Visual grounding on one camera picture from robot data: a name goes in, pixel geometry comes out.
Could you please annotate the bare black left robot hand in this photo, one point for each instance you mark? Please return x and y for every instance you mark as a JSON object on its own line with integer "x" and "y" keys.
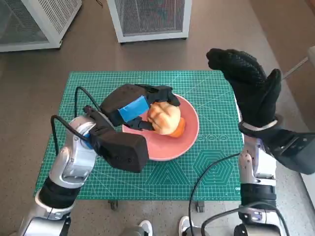
{"x": 123, "y": 100}

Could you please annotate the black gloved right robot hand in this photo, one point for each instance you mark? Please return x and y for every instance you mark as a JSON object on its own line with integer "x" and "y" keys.
{"x": 256, "y": 98}

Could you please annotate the round toy bread bun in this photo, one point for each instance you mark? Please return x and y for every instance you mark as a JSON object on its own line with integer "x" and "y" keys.
{"x": 165, "y": 118}

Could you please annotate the orange toy bread loaf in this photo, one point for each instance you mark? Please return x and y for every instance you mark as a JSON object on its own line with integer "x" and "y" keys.
{"x": 181, "y": 127}

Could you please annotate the pink bowl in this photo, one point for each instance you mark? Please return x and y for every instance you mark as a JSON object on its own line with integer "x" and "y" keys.
{"x": 172, "y": 147}

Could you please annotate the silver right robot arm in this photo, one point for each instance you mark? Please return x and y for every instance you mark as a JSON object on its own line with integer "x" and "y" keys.
{"x": 256, "y": 179}

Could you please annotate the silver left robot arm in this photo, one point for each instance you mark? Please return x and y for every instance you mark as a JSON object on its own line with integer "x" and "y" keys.
{"x": 73, "y": 157}

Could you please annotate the grey office chair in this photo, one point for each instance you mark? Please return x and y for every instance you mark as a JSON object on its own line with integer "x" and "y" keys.
{"x": 295, "y": 67}

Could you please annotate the green cutting mat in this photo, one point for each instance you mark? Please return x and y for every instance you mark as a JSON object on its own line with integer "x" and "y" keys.
{"x": 98, "y": 179}

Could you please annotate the white mesh cabinet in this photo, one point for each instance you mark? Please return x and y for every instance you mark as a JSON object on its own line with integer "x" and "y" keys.
{"x": 49, "y": 19}
{"x": 150, "y": 17}

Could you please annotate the black table caster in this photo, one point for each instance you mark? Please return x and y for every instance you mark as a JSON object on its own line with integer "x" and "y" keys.
{"x": 199, "y": 206}
{"x": 113, "y": 204}

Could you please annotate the white shoe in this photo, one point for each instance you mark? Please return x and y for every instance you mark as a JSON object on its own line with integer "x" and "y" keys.
{"x": 184, "y": 222}
{"x": 145, "y": 226}

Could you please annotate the grey robot leg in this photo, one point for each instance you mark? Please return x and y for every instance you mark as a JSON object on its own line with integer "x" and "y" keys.
{"x": 194, "y": 232}

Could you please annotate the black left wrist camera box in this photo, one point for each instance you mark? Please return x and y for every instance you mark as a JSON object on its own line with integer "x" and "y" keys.
{"x": 123, "y": 152}

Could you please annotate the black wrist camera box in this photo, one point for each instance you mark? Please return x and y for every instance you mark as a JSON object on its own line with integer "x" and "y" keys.
{"x": 292, "y": 155}
{"x": 123, "y": 152}

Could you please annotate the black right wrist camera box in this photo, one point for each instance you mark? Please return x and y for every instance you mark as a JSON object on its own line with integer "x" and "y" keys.
{"x": 292, "y": 155}

